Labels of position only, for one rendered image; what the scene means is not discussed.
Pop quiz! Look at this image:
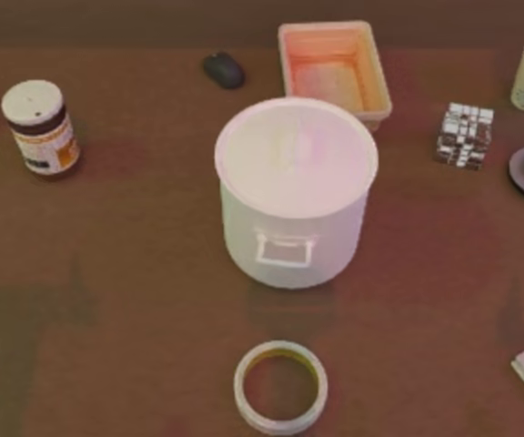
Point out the white-lidded labelled jar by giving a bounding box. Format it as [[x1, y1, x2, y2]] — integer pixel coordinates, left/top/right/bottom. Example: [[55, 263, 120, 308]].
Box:
[[0, 79, 82, 178]]

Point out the pink rectangular plastic bin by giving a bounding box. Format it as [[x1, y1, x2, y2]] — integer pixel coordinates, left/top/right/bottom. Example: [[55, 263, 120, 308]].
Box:
[[277, 19, 394, 134]]

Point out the white tape roll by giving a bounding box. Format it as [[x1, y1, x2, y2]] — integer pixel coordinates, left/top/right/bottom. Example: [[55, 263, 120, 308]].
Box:
[[233, 340, 329, 434]]

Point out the white kitchen pot with lid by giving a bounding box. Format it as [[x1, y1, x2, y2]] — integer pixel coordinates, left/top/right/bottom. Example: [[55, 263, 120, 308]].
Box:
[[213, 97, 379, 290]]

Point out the black computer mouse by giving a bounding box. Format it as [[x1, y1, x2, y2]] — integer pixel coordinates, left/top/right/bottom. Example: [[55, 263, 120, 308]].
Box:
[[203, 52, 247, 90]]

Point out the silver mirror puzzle cube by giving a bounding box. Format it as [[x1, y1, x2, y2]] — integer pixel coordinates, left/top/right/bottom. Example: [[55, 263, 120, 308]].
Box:
[[434, 102, 495, 171]]

